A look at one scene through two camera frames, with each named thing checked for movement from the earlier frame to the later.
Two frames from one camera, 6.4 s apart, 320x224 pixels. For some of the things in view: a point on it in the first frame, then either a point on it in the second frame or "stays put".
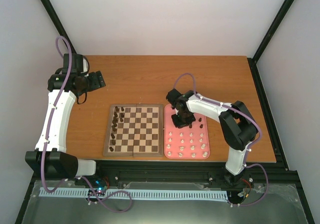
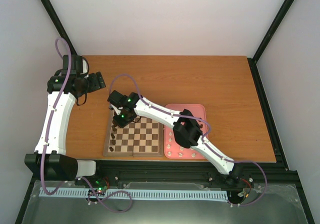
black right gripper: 179,125 to 121,123
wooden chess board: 134,130 stays put
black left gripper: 96,83 stays put
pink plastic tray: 191,142 stays put
